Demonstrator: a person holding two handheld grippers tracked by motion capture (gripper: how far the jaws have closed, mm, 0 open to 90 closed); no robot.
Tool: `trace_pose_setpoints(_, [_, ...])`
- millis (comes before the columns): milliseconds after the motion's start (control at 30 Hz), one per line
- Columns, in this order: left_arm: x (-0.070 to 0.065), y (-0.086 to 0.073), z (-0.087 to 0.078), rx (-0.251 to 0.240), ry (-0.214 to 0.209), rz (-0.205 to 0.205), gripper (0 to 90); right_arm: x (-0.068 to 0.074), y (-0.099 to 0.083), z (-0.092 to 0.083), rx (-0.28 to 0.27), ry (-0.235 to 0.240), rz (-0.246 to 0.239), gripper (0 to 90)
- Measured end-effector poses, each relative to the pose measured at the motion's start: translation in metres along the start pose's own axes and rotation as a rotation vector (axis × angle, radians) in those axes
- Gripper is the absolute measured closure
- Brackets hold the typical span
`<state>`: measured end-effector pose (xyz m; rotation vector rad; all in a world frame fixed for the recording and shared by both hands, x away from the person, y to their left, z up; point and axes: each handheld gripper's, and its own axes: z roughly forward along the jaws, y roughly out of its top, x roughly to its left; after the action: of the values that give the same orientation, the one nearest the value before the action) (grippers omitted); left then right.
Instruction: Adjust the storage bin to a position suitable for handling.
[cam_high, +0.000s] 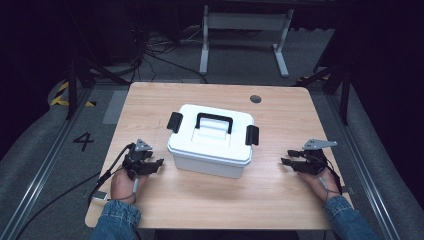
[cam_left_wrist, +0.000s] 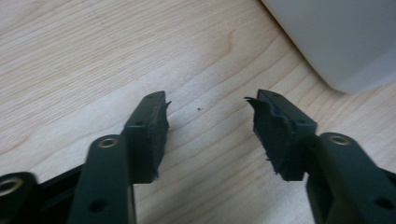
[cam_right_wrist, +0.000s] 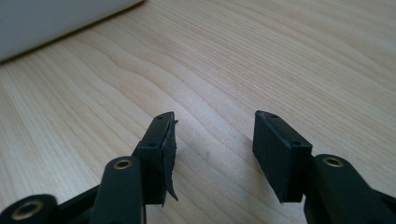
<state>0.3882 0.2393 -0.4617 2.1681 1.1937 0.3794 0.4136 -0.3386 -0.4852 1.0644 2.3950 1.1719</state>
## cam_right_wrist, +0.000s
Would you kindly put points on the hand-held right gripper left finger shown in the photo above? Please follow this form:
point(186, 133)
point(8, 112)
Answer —
point(155, 146)

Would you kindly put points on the white box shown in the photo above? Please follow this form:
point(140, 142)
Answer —
point(46, 21)

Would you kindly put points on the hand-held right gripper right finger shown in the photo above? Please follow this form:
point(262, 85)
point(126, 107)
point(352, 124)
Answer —
point(277, 155)

